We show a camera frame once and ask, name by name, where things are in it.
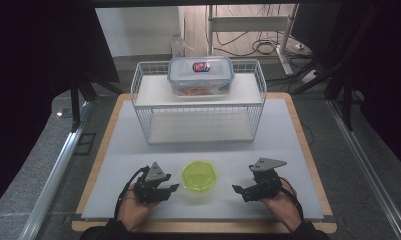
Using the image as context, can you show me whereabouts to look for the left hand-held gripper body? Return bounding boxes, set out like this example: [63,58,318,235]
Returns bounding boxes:
[133,161,172,205]

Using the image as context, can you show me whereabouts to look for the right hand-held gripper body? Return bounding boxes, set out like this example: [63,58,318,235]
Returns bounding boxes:
[248,157,288,202]

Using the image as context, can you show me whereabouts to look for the white wire rack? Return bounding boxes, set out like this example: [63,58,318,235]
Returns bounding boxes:
[130,59,268,145]

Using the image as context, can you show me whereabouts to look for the clear food storage box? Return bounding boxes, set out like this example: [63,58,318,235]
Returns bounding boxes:
[167,55,236,98]

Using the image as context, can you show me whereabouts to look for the person's left hand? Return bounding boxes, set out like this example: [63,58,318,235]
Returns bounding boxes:
[116,184,160,232]

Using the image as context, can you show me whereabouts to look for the person's right hand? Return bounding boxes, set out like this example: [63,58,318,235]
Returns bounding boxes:
[259,178,304,233]

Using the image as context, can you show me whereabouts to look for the yellow-green plastic bowl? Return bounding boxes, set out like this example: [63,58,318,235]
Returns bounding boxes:
[181,159,219,197]

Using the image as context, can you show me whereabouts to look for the wooden table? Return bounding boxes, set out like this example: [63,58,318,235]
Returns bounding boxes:
[71,92,338,234]

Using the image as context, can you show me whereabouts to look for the black metal stand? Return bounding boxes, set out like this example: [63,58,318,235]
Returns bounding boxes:
[69,74,123,132]

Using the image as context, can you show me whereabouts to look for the white power strip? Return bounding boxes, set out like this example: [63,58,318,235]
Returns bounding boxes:
[300,68,320,85]

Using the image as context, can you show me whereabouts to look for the dark curtain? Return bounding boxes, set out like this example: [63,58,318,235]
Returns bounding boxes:
[0,0,120,214]
[321,0,401,168]

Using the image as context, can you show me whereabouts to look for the aluminium rail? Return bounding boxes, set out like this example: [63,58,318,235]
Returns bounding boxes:
[19,99,96,240]
[326,99,401,240]

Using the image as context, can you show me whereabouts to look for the black floor cables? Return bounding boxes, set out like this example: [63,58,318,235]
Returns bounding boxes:
[214,31,311,58]

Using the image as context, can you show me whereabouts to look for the white desk frame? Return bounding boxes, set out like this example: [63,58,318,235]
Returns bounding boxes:
[206,3,301,77]

